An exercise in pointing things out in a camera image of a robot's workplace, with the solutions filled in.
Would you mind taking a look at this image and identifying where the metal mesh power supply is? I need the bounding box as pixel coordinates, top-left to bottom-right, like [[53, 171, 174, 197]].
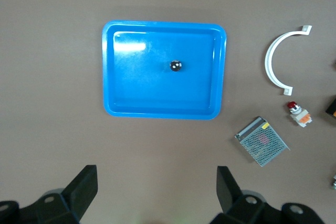
[[234, 116, 291, 168]]

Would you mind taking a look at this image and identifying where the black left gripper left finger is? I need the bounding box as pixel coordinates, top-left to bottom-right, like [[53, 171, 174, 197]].
[[18, 165, 99, 224]]

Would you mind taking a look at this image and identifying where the black and orange box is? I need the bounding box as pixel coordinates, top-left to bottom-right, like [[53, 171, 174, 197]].
[[324, 97, 336, 119]]

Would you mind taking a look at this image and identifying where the white curved pipe bracket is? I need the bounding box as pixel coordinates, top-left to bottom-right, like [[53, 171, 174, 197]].
[[264, 25, 313, 96]]

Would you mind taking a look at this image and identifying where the red push button switch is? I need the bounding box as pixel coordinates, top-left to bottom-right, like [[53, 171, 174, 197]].
[[286, 101, 313, 129]]

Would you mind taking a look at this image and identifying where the blue plastic tray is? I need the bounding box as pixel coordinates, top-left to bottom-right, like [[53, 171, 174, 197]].
[[102, 19, 228, 121]]

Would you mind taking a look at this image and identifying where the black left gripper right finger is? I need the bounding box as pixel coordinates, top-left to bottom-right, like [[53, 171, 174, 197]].
[[209, 166, 284, 224]]

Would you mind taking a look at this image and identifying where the small black round knob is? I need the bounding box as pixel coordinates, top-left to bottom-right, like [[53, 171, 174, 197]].
[[169, 59, 183, 73]]

